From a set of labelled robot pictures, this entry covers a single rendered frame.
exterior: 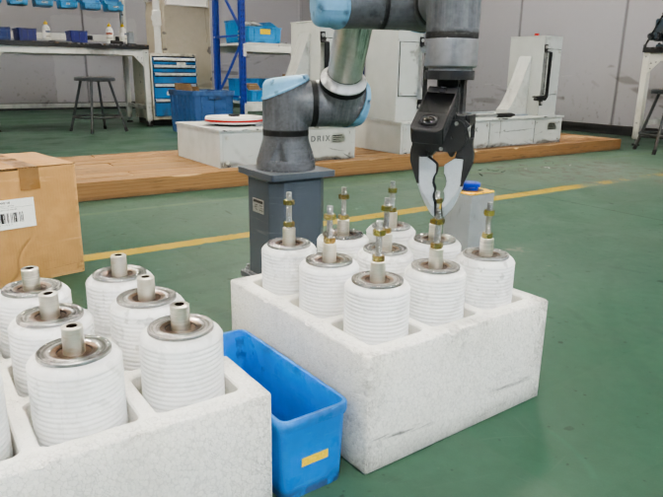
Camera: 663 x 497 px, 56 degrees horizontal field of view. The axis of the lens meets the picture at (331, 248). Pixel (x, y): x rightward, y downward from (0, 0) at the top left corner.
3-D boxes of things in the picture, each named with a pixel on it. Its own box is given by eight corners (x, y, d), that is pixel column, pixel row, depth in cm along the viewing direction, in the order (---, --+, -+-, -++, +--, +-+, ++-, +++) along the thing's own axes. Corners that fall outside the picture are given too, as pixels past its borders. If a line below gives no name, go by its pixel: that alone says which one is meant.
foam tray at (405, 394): (232, 370, 117) (229, 279, 112) (389, 324, 139) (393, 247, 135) (364, 476, 87) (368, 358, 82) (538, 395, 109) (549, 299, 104)
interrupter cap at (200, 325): (138, 326, 74) (137, 320, 74) (198, 314, 78) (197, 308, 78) (160, 349, 68) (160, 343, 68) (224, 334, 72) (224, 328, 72)
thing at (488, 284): (461, 369, 104) (470, 264, 99) (441, 344, 113) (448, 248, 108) (515, 365, 105) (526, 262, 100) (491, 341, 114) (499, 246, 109)
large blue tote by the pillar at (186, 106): (169, 131, 568) (167, 89, 558) (209, 129, 593) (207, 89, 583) (194, 135, 531) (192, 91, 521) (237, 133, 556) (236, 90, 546)
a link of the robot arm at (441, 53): (475, 37, 85) (415, 37, 88) (472, 72, 86) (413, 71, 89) (482, 40, 91) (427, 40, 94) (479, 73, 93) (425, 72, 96)
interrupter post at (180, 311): (167, 328, 73) (165, 303, 72) (186, 324, 75) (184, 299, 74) (175, 336, 71) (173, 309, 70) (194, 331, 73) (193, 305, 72)
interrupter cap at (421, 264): (464, 264, 99) (464, 260, 99) (455, 278, 93) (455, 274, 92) (416, 259, 102) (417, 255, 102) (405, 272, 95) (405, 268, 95)
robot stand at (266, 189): (240, 274, 172) (237, 166, 164) (297, 263, 182) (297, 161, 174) (273, 294, 157) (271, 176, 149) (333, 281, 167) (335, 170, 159)
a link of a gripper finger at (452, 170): (467, 211, 98) (470, 152, 96) (461, 219, 93) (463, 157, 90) (447, 210, 99) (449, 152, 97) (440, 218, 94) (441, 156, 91)
